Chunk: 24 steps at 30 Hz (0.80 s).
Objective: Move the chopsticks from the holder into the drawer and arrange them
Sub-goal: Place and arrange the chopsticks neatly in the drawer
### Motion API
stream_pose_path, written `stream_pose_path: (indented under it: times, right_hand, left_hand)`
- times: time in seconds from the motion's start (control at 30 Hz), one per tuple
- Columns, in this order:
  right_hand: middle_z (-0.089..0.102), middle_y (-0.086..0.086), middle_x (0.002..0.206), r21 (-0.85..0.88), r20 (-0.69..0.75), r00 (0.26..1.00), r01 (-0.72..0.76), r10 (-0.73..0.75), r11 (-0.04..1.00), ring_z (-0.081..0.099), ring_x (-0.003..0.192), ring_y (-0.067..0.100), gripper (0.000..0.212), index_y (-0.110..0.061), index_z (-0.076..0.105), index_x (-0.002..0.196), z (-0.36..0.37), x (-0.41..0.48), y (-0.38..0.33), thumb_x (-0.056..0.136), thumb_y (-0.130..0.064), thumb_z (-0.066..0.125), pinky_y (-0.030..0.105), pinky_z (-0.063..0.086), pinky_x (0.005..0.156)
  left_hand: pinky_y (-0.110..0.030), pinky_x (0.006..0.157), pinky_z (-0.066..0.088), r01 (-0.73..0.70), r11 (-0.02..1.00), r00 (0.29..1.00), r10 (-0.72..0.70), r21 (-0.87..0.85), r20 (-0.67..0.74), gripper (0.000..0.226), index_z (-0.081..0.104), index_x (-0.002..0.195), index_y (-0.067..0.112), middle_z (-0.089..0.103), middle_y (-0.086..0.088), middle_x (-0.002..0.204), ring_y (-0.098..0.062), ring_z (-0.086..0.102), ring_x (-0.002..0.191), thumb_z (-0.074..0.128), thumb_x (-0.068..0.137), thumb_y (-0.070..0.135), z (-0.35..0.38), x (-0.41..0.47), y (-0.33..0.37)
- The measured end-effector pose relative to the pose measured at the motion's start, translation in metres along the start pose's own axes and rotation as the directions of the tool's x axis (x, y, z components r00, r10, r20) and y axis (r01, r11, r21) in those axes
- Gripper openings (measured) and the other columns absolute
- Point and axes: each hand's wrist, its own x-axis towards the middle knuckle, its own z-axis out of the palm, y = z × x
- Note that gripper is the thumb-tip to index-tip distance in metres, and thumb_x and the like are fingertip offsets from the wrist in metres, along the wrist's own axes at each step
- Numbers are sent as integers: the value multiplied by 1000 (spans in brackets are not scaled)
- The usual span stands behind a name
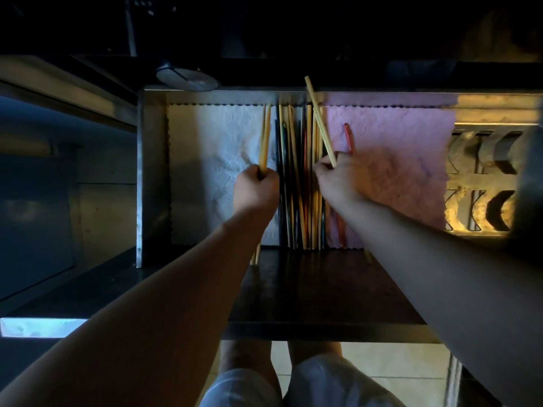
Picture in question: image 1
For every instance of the person's left forearm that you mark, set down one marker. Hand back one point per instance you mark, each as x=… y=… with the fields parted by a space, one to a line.
x=148 y=326

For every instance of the person's left leg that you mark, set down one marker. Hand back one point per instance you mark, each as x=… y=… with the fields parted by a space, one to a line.
x=246 y=360

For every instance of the person's left hand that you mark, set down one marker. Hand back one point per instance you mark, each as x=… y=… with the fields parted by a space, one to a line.
x=254 y=192

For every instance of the person's right hand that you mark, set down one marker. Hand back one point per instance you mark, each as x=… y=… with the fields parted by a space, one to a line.
x=345 y=180

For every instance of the person's right forearm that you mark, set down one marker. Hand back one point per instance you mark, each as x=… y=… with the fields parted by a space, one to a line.
x=466 y=283

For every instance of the white towel liner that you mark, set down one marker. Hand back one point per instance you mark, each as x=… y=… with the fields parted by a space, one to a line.
x=203 y=165

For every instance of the blue cabinet door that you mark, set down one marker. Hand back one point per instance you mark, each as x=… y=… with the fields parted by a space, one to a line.
x=34 y=228

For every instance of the person's leg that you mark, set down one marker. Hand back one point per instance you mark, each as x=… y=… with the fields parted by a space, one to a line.
x=314 y=351
x=246 y=360

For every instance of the orange red chopstick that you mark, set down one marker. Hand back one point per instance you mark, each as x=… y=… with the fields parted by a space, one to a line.
x=348 y=139

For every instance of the steel kitchen drawer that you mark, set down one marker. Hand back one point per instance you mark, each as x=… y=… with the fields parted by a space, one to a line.
x=322 y=292

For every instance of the person's right leg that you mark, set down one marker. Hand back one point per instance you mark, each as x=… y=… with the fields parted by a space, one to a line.
x=314 y=351

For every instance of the pink towel liner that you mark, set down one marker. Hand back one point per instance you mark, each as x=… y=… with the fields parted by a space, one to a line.
x=403 y=165

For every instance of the round grey stove knob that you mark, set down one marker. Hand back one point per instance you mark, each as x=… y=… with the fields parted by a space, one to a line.
x=186 y=78

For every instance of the row of chopsticks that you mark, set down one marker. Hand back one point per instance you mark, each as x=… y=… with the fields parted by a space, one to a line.
x=314 y=224

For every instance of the grey shorts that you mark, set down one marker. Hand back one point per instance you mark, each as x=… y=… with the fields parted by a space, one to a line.
x=339 y=389

